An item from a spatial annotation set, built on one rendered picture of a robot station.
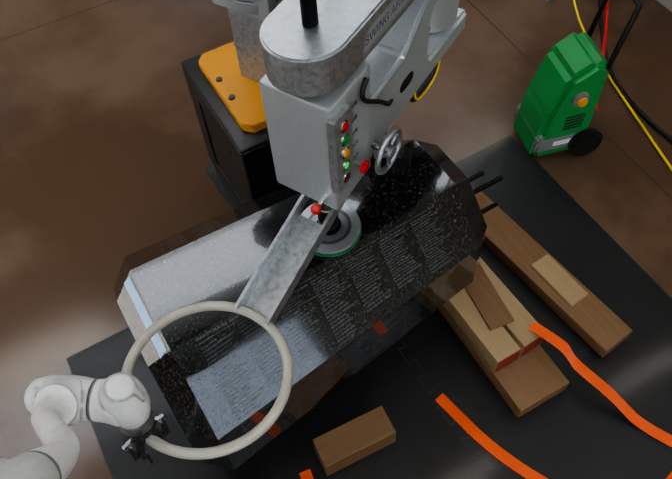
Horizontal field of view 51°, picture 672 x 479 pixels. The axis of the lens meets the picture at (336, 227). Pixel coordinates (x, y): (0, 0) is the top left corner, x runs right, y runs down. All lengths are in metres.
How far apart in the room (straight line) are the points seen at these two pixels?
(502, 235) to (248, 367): 1.48
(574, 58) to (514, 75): 0.74
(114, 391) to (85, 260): 1.85
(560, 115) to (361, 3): 1.90
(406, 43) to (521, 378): 1.49
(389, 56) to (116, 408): 1.19
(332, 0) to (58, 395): 1.14
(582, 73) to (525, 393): 1.44
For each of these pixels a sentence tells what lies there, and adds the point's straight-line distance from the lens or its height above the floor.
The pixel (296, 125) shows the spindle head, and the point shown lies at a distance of 1.85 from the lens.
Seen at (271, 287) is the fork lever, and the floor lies 0.92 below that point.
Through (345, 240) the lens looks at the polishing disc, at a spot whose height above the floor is 0.85.
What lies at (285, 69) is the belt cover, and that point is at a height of 1.66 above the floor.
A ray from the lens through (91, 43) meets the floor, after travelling 4.59.
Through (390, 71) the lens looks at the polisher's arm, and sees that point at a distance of 2.05.
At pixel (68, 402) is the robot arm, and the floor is 1.24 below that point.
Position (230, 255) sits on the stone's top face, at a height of 0.83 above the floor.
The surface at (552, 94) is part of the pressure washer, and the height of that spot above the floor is 0.40.
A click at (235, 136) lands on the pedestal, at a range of 2.80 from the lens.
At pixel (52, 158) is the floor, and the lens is 4.02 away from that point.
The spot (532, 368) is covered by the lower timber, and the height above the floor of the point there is 0.10.
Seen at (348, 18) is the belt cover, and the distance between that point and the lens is 1.73.
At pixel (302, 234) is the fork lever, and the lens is 2.20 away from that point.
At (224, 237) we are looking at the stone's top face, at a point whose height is 0.83.
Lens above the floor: 2.79
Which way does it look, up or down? 56 degrees down
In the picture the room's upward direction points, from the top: 4 degrees counter-clockwise
